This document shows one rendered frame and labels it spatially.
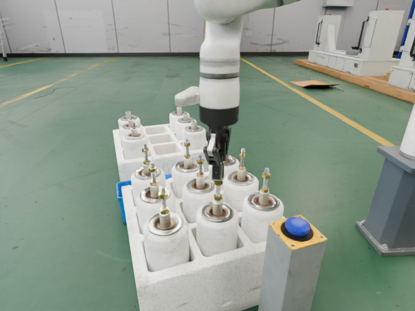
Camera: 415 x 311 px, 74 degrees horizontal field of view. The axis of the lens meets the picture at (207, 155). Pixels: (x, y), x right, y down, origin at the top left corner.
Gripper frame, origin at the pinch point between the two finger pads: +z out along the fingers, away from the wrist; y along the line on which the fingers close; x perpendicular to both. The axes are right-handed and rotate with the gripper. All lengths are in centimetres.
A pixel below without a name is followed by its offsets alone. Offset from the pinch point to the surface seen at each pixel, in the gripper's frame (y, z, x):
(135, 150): 33, 14, 40
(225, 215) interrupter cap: -0.8, 10.3, -2.1
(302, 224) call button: -9.6, 2.7, -17.1
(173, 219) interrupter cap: -5.5, 10.3, 8.3
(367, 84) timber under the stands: 305, 31, -93
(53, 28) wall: 493, -28, 512
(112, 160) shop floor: 59, 35, 72
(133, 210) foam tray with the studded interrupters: 3.1, 17.5, 24.2
